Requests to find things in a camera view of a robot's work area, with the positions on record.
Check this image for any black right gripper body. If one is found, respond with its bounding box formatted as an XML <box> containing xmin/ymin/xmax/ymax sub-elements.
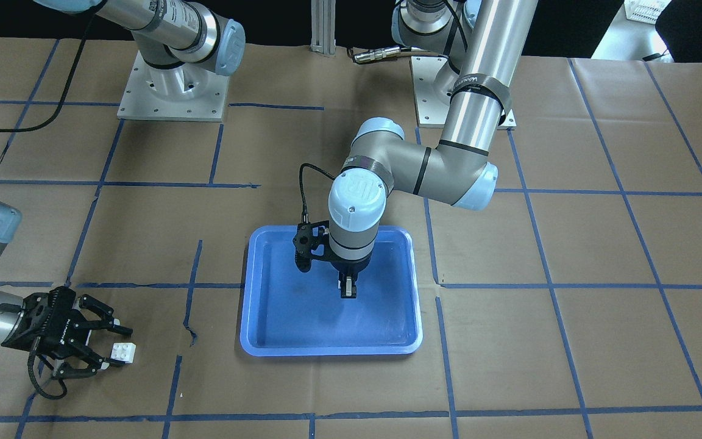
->
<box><xmin>2</xmin><ymin>287</ymin><xmax>99</xmax><ymax>360</ymax></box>

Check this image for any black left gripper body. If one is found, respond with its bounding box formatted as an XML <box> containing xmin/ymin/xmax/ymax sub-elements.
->
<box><xmin>292</xmin><ymin>221</ymin><xmax>371</xmax><ymax>284</ymax></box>

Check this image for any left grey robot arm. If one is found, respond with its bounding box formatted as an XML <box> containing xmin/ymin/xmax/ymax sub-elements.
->
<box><xmin>292</xmin><ymin>1</ymin><xmax>537</xmax><ymax>298</ymax></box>

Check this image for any blue plastic tray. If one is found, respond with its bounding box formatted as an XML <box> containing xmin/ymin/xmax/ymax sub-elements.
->
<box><xmin>239</xmin><ymin>225</ymin><xmax>423</xmax><ymax>357</ymax></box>

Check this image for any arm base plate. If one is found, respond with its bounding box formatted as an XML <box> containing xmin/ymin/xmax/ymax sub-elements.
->
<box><xmin>411</xmin><ymin>55</ymin><xmax>517</xmax><ymax>130</ymax></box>
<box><xmin>117</xmin><ymin>53</ymin><xmax>230</xmax><ymax>122</ymax></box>

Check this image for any aluminium frame post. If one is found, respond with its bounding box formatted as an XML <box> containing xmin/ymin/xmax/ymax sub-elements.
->
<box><xmin>310</xmin><ymin>0</ymin><xmax>336</xmax><ymax>57</ymax></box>

